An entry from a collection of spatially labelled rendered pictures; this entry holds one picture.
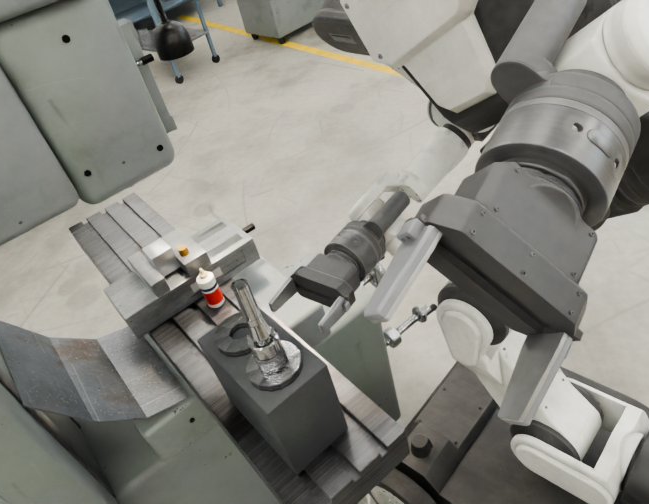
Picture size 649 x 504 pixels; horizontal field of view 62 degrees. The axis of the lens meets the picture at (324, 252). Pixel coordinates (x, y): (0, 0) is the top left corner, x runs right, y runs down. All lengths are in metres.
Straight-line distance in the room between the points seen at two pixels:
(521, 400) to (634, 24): 0.25
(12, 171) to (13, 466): 0.49
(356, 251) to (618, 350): 1.56
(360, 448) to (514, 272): 0.70
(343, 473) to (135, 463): 0.58
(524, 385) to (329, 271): 0.58
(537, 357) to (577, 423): 0.88
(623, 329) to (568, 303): 2.04
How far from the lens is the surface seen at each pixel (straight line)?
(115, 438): 1.46
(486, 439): 1.39
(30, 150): 0.95
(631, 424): 1.26
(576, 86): 0.39
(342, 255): 0.92
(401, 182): 1.00
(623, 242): 2.76
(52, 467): 1.13
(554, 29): 0.43
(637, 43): 0.42
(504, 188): 0.34
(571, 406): 1.23
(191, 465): 1.41
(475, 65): 0.69
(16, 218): 0.98
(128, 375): 1.35
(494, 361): 1.10
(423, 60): 0.74
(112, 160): 1.01
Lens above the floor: 1.78
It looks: 39 degrees down
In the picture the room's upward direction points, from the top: 16 degrees counter-clockwise
